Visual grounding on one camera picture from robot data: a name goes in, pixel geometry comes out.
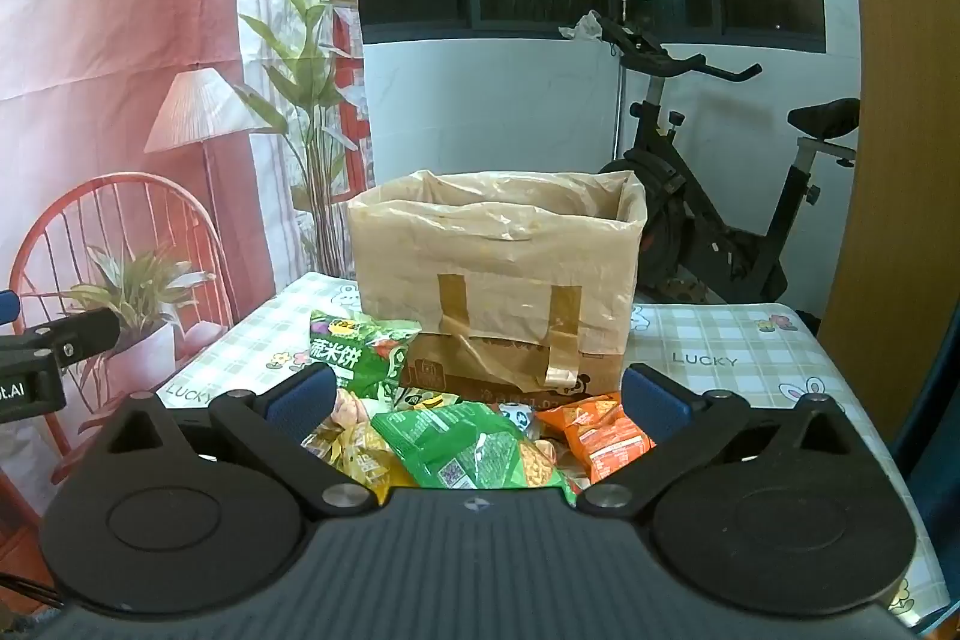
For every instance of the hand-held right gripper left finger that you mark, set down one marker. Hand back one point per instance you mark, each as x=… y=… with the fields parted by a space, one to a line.
x=300 y=397

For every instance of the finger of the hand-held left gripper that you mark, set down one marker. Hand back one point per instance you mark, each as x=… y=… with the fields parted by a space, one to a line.
x=7 y=306
x=79 y=334

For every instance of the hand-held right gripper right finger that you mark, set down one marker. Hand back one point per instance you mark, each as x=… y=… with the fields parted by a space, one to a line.
x=657 y=403

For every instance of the large green rice cracker packet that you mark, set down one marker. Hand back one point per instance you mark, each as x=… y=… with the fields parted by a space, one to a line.
x=352 y=347

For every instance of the gold foil packet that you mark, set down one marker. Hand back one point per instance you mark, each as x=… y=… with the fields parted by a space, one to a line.
x=360 y=460

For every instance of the cardboard box with plastic liner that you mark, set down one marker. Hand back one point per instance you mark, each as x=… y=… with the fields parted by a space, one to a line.
x=487 y=280

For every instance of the orange snack packet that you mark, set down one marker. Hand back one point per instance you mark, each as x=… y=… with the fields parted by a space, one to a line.
x=600 y=434

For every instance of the small pale green packet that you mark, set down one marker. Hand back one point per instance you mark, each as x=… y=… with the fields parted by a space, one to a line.
x=421 y=397

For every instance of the white and blue packet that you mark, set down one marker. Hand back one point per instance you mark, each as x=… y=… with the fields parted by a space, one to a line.
x=517 y=416

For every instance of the green snack packet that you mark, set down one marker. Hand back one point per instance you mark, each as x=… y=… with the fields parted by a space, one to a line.
x=457 y=445

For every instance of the black exercise bike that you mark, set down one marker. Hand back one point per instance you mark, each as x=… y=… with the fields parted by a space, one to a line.
x=675 y=212

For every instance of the metal pole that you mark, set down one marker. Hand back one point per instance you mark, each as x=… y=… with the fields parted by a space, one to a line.
x=622 y=100

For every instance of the wooden panel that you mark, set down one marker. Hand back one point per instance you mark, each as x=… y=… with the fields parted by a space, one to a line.
x=915 y=160

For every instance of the crumpled white tissue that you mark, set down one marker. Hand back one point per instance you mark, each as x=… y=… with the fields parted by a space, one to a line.
x=583 y=27

